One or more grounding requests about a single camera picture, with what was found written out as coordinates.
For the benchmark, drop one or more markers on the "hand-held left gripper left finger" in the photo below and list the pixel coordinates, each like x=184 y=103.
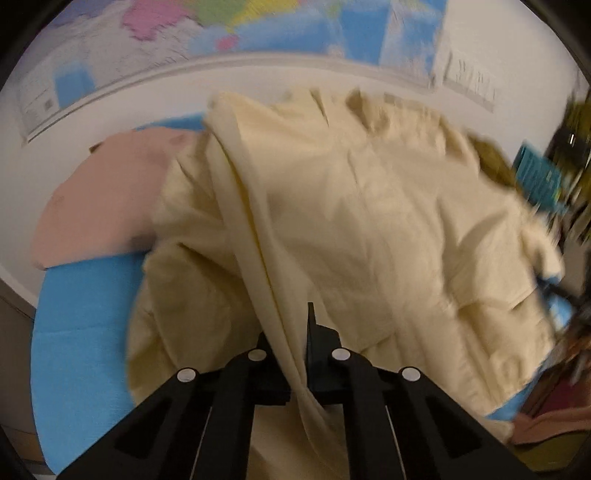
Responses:
x=257 y=371

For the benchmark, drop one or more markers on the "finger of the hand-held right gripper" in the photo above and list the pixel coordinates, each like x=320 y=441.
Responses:
x=561 y=307

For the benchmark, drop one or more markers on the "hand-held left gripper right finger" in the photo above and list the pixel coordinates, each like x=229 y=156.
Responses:
x=319 y=350

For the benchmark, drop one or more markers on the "cream large garment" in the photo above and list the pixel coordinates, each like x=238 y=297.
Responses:
x=369 y=221

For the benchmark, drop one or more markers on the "hanging yellow-green clothes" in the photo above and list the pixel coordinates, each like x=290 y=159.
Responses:
x=575 y=152

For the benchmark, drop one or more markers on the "pink cloth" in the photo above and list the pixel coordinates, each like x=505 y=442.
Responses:
x=549 y=427

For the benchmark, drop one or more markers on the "teal perforated basket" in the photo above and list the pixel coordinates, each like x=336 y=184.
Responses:
x=540 y=180

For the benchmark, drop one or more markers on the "olive green garment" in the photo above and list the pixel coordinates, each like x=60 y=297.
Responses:
x=494 y=161

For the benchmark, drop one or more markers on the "blue bed sheet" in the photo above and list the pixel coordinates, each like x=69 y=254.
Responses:
x=83 y=346

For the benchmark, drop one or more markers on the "pink pillow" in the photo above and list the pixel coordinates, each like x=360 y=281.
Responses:
x=106 y=198

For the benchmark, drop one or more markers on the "white wall socket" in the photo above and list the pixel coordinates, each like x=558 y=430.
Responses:
x=455 y=69
x=489 y=94
x=472 y=82

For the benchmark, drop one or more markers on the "colourful wall map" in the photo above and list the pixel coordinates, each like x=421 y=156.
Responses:
x=194 y=32

